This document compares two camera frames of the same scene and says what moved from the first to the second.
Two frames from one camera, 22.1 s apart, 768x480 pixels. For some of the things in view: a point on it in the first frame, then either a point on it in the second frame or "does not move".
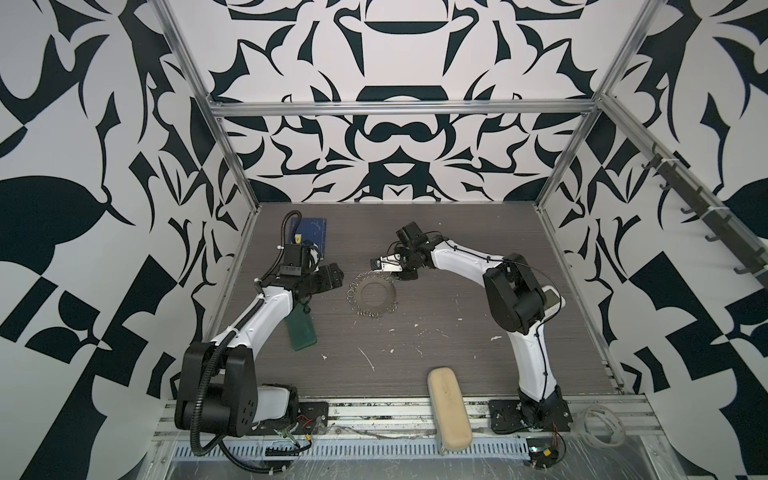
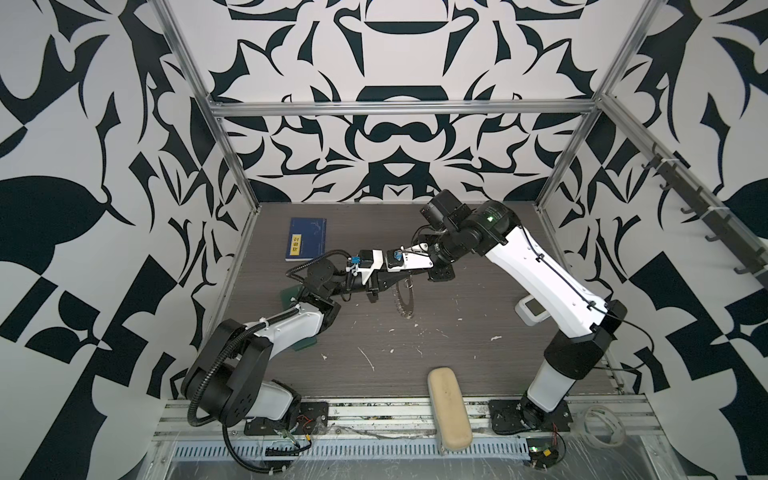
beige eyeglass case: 452,418 does not move
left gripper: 328,282 → 379,281
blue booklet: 314,230 does not move
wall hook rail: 681,180 does not move
